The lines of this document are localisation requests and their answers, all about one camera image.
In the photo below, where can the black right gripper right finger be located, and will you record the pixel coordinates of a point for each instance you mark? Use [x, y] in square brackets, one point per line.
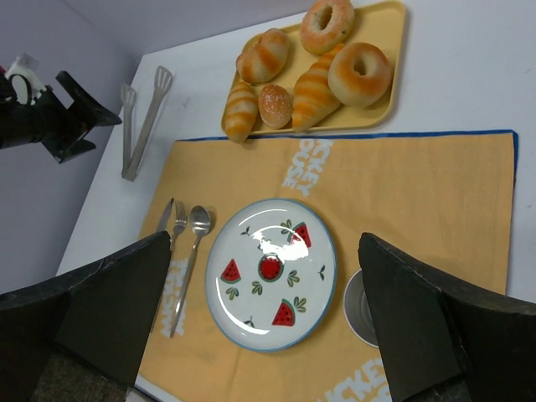
[442, 338]

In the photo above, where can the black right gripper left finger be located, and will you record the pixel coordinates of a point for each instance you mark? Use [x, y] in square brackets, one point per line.
[81, 336]

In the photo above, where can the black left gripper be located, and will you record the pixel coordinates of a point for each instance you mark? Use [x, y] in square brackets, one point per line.
[60, 129]

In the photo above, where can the metal tongs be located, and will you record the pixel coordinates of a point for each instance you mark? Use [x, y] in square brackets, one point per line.
[132, 156]

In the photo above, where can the small striped croissant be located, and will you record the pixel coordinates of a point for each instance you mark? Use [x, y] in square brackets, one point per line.
[240, 112]

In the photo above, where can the metal cup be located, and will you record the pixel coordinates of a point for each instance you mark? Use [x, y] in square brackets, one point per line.
[356, 310]

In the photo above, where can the orange Mickey Mouse placemat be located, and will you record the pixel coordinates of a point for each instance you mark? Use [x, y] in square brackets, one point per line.
[446, 199]

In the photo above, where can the silver table knife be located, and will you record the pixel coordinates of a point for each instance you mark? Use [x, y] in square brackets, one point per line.
[163, 222]

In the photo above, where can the silver fork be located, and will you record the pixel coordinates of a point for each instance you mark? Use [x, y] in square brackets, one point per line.
[180, 223]

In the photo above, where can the silver spoon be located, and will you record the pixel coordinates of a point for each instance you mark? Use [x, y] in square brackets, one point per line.
[201, 225]

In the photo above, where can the watermelon pattern ceramic plate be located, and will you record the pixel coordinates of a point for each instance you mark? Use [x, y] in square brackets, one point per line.
[271, 275]

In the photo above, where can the round striped bun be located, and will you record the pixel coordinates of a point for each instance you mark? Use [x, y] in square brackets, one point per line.
[262, 61]

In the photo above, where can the small sugared round bun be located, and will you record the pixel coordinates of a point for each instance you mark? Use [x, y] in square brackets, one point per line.
[275, 106]

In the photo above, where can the long striped croissant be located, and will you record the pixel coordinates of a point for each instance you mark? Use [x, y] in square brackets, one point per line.
[313, 98]

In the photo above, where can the plain golden bagel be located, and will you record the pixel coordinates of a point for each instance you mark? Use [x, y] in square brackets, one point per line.
[359, 74]

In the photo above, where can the sugared pink donut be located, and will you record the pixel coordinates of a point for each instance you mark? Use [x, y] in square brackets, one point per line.
[326, 24]

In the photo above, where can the yellow plastic tray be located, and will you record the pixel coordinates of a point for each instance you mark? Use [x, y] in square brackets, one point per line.
[380, 24]

